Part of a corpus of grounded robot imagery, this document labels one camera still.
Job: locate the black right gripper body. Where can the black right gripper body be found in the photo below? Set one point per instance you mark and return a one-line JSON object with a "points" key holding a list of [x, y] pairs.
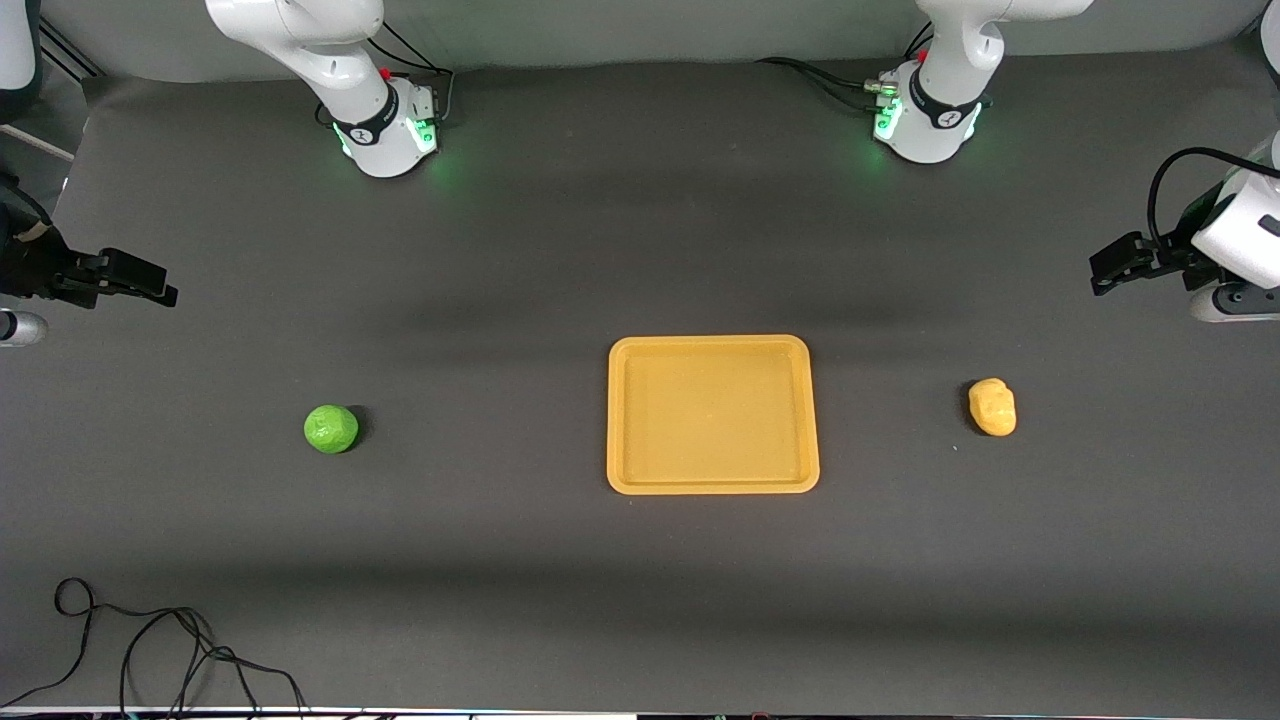
{"points": [[30, 270]]}

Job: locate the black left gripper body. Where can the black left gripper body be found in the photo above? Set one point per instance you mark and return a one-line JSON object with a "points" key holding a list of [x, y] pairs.
{"points": [[1176, 253]]}

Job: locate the yellow potato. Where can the yellow potato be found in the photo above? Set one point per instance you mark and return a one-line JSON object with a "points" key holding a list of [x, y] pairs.
{"points": [[992, 408]]}

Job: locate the green apple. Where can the green apple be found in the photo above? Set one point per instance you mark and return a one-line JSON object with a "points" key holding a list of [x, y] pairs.
{"points": [[330, 429]]}

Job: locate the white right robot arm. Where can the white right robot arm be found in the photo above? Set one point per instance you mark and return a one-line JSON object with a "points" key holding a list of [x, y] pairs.
{"points": [[340, 60]]}

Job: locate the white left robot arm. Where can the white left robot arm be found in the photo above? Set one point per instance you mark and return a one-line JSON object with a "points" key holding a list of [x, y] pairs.
{"points": [[950, 60]]}

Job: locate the yellow plastic tray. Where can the yellow plastic tray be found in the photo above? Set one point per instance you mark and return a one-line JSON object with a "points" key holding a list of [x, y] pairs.
{"points": [[712, 460]]}

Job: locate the white bar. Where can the white bar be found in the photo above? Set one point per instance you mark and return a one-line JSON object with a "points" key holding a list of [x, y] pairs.
{"points": [[35, 141]]}

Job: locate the dark metal frame rail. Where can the dark metal frame rail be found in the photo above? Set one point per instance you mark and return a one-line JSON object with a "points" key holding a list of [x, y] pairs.
{"points": [[70, 50]]}

